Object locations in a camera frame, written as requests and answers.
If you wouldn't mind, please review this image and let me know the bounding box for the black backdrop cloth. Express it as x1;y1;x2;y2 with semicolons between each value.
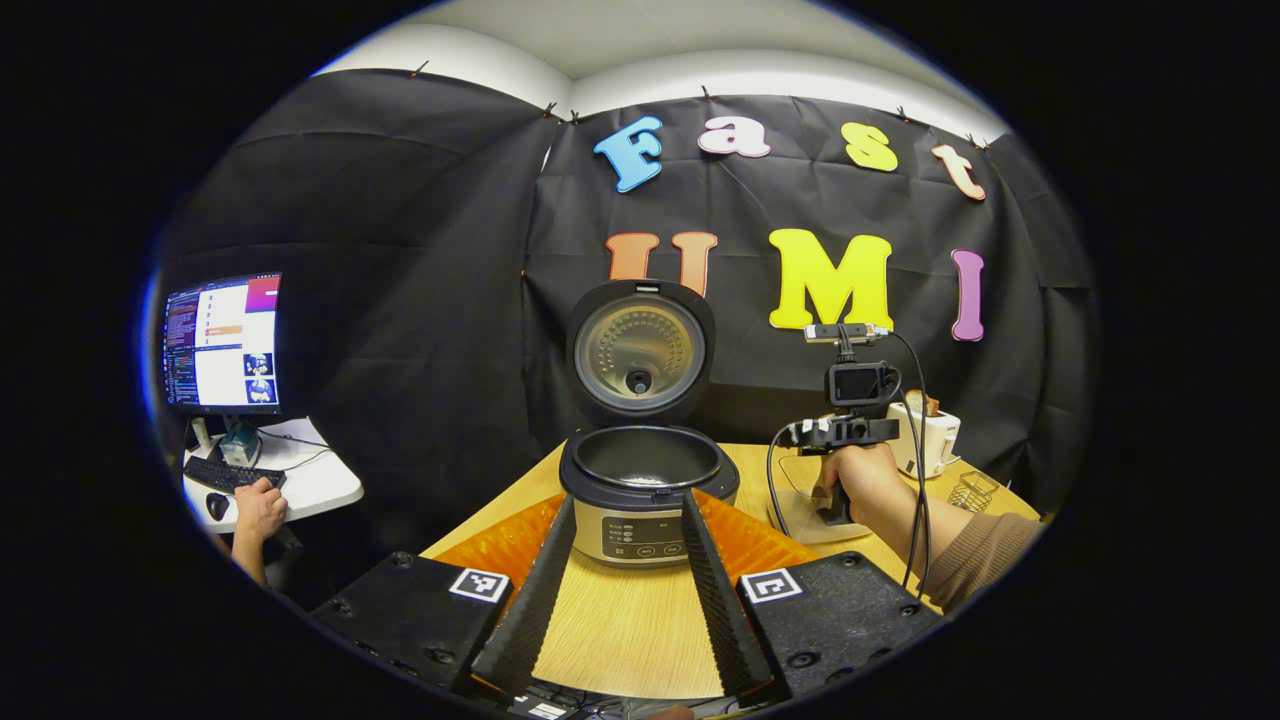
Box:
155;68;1101;561

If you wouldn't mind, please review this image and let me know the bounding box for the white toaster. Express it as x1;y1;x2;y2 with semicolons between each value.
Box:
885;400;963;479

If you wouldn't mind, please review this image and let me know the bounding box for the computer monitor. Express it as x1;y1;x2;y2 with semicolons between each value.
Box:
160;272;284;416

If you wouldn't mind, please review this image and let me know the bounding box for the small teal box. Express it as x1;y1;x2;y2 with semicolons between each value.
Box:
222;418;263;468

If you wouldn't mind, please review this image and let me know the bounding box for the clear plastic rice container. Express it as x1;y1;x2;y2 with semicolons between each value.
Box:
775;452;901;546

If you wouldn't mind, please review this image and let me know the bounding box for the black keyboard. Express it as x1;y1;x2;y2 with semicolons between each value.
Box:
183;455;287;496

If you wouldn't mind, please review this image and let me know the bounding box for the white side desk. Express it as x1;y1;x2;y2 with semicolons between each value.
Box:
182;417;364;534

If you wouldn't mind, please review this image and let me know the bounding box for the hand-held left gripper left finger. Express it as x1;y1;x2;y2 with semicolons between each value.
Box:
310;492;579;701

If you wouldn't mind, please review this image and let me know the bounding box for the dark grey rice cooker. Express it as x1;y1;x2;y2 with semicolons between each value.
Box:
558;280;741;569

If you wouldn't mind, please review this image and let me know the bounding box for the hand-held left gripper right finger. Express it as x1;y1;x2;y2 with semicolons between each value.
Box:
680;488;946;701

